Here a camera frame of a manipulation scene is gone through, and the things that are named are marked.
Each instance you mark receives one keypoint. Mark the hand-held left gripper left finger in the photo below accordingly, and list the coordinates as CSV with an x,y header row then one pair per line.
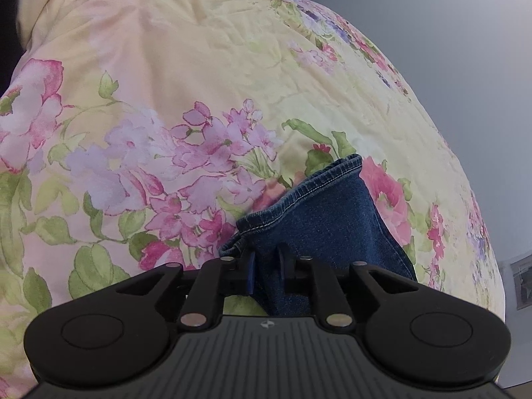
x,y
250,275

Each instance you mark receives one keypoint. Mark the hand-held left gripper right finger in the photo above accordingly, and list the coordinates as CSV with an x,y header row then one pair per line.
x,y
282,264

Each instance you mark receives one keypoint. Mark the blue denim pants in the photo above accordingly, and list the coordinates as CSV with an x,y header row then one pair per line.
x,y
328,224

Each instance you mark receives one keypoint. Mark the floral bed sheet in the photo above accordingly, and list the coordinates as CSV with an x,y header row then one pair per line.
x,y
166,91

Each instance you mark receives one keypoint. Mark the grey patterned wall hanging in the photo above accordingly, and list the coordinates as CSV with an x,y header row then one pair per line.
x,y
523,282

